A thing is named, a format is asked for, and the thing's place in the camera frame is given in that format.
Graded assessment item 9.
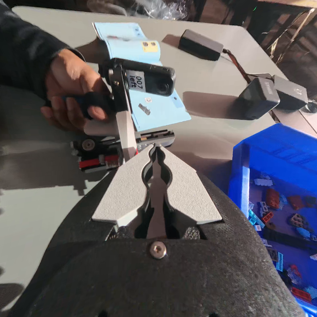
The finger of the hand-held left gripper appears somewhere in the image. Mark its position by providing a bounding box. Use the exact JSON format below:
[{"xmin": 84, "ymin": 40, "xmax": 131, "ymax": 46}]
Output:
[
  {"xmin": 115, "ymin": 110, "xmax": 138, "ymax": 162},
  {"xmin": 83, "ymin": 120, "xmax": 121, "ymax": 137}
]

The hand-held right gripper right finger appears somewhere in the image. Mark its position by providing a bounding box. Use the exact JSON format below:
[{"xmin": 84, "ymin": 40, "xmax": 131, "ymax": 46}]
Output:
[{"xmin": 157, "ymin": 146, "xmax": 223, "ymax": 239}]

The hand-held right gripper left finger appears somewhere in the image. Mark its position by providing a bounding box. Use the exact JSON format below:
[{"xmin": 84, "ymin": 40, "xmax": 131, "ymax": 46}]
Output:
[{"xmin": 92, "ymin": 144, "xmax": 156, "ymax": 239}]

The toy brick truck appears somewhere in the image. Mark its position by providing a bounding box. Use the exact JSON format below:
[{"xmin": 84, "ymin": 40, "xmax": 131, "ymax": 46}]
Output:
[{"xmin": 70, "ymin": 129, "xmax": 176, "ymax": 174}]

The blue plastic bin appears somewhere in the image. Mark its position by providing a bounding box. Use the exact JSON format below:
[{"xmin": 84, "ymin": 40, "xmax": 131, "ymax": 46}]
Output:
[{"xmin": 228, "ymin": 123, "xmax": 317, "ymax": 317}]

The person's left forearm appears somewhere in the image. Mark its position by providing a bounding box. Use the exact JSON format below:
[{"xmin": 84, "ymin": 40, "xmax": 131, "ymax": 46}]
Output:
[{"xmin": 0, "ymin": 0, "xmax": 85, "ymax": 100}]

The grey desk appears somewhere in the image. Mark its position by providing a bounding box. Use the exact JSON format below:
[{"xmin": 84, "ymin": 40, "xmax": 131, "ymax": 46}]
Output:
[{"xmin": 0, "ymin": 6, "xmax": 317, "ymax": 310}]

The person's left hand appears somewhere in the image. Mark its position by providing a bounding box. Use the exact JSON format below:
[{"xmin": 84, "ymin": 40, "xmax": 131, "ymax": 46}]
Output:
[{"xmin": 40, "ymin": 48, "xmax": 110, "ymax": 132}]

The light blue instruction booklet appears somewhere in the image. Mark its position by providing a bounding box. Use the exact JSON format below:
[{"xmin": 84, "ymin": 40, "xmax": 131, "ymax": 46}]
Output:
[{"xmin": 92, "ymin": 22, "xmax": 192, "ymax": 132}]

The plastic-wrapped bundle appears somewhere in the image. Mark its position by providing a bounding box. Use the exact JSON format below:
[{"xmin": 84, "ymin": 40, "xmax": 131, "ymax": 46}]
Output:
[{"xmin": 87, "ymin": 0, "xmax": 189, "ymax": 21}]

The black power bank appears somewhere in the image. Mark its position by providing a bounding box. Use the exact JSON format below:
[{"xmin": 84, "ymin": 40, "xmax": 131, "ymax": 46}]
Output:
[{"xmin": 178, "ymin": 29, "xmax": 224, "ymax": 61}]

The pile of loose toy bricks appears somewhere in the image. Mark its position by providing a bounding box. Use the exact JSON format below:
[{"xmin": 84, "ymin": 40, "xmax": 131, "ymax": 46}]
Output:
[{"xmin": 248, "ymin": 173, "xmax": 317, "ymax": 307}]

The black power adapter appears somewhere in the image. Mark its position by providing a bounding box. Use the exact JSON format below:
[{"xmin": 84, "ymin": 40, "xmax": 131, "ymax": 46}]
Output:
[{"xmin": 272, "ymin": 74, "xmax": 309, "ymax": 111}]

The black action camera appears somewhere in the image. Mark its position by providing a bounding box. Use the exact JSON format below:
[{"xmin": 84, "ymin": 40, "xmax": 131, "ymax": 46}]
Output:
[{"xmin": 237, "ymin": 77, "xmax": 281, "ymax": 121}]

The red-brown cable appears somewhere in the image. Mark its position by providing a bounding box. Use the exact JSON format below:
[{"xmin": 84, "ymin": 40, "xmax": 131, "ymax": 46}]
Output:
[{"xmin": 222, "ymin": 48, "xmax": 253, "ymax": 84}]

